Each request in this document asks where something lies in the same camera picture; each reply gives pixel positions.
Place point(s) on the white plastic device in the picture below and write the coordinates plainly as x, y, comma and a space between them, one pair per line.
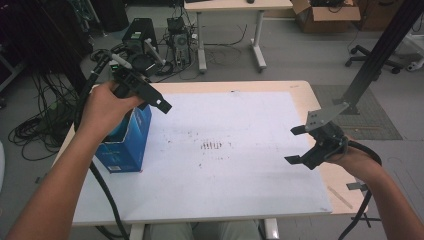
415, 65

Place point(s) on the white background desk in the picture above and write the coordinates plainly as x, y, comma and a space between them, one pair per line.
233, 5

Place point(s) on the open computer tower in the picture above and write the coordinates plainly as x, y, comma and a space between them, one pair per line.
180, 43

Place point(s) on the grey floor mat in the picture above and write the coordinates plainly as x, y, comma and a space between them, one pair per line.
376, 116

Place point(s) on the small grey power supply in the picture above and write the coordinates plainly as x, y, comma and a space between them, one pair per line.
114, 66

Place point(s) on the black office chair base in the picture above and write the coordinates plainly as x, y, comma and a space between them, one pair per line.
358, 50

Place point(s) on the open brown cardboard box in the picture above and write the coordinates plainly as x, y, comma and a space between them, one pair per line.
333, 21

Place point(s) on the white table mat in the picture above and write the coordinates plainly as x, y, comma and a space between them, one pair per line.
206, 186

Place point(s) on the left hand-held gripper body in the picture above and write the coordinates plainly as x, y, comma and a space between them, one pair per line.
128, 80

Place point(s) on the blue cardboard box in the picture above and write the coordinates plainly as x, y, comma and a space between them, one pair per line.
130, 150

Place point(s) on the person's right hand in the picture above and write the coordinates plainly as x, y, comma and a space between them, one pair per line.
358, 165

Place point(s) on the person's left hand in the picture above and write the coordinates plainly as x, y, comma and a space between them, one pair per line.
103, 113

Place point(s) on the black computer tower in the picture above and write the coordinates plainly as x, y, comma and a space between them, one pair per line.
143, 30

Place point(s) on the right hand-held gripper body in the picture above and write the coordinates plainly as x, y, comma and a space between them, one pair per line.
330, 136

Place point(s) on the closed brown cardboard box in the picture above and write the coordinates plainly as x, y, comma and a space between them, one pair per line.
373, 16

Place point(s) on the black table clip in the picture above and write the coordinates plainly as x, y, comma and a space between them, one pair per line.
355, 186

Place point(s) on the white table leg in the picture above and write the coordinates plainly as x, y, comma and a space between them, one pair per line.
271, 229
136, 232

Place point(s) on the black metal stand post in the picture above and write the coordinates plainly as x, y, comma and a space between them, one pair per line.
390, 36

